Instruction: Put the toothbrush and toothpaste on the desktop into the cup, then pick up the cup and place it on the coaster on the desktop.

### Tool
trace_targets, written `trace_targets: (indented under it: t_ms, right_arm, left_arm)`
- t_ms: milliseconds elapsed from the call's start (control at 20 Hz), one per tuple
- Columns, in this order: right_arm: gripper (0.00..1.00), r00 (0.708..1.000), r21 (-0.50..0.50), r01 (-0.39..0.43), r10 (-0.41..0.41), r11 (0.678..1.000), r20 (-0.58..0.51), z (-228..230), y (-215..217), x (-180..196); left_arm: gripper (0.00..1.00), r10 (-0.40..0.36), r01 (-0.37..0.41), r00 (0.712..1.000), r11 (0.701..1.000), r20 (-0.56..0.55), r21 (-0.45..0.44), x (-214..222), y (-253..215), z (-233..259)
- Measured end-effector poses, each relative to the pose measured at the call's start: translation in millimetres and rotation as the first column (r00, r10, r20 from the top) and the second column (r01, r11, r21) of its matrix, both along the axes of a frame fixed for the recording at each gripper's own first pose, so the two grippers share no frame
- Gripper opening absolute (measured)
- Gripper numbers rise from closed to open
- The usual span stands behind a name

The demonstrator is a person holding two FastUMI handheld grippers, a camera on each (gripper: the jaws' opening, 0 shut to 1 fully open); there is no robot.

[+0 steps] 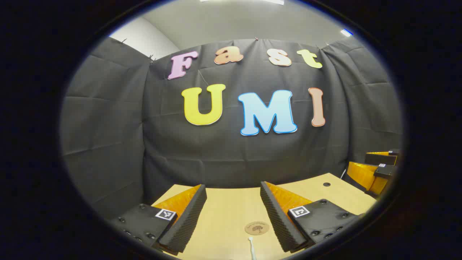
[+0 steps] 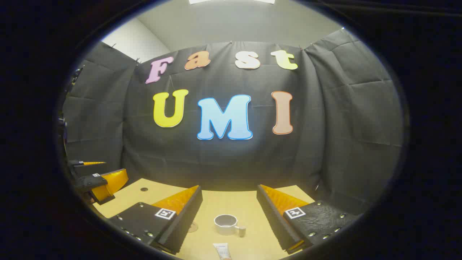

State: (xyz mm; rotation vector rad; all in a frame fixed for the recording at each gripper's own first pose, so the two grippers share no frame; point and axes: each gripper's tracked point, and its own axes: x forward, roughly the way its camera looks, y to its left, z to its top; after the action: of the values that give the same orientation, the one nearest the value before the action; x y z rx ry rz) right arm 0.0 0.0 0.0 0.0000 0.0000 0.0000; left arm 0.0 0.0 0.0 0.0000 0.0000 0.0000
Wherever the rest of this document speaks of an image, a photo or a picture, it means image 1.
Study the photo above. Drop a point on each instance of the round wooden coaster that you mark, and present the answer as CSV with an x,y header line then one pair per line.
x,y
256,228

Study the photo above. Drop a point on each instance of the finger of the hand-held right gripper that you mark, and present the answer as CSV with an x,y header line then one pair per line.
x,y
379,159
362,175

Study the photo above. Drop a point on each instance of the light wooden desktop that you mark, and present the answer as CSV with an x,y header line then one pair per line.
x,y
231,213

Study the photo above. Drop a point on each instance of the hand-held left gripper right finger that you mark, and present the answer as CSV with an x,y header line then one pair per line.
x,y
278,220

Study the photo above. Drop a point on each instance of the pale green toothbrush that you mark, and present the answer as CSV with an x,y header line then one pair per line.
x,y
252,249

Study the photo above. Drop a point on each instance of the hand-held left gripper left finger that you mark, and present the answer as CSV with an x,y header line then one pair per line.
x,y
187,220

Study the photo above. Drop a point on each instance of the ceiling light panel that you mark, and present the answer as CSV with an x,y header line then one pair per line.
x,y
274,1
346,33

